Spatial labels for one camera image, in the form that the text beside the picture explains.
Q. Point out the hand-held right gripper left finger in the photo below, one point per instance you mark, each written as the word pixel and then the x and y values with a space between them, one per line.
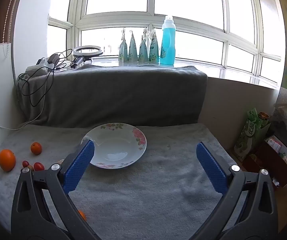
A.
pixel 79 166

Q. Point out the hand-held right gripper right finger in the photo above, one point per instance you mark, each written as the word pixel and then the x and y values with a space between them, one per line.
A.
pixel 211 167

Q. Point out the red cherry tomato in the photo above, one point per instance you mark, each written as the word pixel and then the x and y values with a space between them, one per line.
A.
pixel 39 166

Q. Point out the white floral plate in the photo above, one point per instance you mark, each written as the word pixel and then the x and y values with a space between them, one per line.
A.
pixel 118 142

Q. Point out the small mandarin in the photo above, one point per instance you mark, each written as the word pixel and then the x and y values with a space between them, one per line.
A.
pixel 82 215
pixel 36 148

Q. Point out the large orange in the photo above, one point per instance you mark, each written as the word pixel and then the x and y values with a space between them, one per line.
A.
pixel 7 160

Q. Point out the green drink carton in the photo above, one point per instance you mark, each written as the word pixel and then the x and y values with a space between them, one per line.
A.
pixel 248 135

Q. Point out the grey fleece blanket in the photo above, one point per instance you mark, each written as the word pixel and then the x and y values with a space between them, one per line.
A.
pixel 158 180
pixel 121 95

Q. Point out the brown cardboard box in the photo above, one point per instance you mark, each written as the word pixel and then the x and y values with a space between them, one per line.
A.
pixel 271 165

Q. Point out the white red packet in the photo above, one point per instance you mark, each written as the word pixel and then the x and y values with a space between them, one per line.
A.
pixel 274 142

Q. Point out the metal drink can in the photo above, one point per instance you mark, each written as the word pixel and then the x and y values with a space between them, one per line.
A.
pixel 263 117

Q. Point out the white power strip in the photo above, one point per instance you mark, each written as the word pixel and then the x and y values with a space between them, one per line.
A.
pixel 37 69

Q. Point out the grey power adapter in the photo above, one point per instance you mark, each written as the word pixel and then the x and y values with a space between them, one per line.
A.
pixel 54 58

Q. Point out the blue detergent bottle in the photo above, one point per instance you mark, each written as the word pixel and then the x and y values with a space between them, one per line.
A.
pixel 168 45

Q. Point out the white window frame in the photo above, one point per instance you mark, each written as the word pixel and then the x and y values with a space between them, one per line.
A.
pixel 151 17

